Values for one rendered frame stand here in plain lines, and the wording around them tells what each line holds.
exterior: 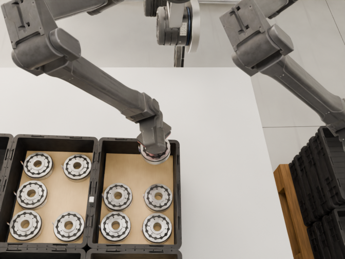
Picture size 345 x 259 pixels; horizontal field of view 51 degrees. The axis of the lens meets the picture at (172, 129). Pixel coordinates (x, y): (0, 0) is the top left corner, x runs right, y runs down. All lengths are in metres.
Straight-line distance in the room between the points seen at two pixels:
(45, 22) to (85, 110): 1.03
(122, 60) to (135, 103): 1.89
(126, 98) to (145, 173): 0.55
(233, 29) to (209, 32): 2.31
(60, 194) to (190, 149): 0.59
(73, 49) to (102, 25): 2.36
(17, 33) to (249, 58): 0.45
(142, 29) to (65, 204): 1.96
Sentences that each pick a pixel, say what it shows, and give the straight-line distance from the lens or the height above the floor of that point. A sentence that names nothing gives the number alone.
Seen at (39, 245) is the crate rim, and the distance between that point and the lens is 1.25.
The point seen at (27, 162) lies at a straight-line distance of 1.44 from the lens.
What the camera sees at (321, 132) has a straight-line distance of 2.00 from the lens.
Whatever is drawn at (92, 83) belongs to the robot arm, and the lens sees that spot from 0.81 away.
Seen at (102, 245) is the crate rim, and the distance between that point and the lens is 1.22.
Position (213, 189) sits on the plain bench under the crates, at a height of 0.70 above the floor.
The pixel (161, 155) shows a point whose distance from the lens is 1.22.
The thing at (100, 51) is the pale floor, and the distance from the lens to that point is 2.88.
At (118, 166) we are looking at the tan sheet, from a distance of 1.41.
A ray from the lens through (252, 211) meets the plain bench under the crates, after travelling 1.56.
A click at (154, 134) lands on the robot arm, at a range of 1.01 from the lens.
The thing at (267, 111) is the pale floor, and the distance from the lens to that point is 2.71.
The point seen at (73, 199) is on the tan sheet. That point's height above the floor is 0.83.
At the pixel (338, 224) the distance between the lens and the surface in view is 1.94.
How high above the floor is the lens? 2.11
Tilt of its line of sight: 59 degrees down
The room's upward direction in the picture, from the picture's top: 10 degrees clockwise
